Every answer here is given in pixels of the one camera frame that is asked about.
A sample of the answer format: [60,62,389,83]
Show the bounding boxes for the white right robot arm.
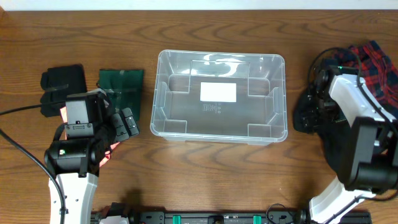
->
[150,55,397,223]

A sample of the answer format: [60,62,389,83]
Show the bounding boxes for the pink printed t-shirt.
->
[60,106,119,167]

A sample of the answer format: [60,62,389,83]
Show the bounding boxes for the white label in bin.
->
[200,82,237,103]

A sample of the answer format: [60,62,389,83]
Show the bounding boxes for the black folded cloth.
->
[40,64,87,105]

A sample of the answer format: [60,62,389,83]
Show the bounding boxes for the clear plastic storage bin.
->
[150,50,288,146]

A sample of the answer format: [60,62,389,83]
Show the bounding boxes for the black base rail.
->
[90,202,373,224]

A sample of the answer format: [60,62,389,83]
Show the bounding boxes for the black garment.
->
[293,88,351,173]

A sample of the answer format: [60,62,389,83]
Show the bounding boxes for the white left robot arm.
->
[44,92,116,223]

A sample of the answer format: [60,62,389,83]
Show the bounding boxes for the red plaid shirt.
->
[333,40,397,114]

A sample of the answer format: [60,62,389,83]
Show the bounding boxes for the dark green folded cloth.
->
[97,69,144,121]

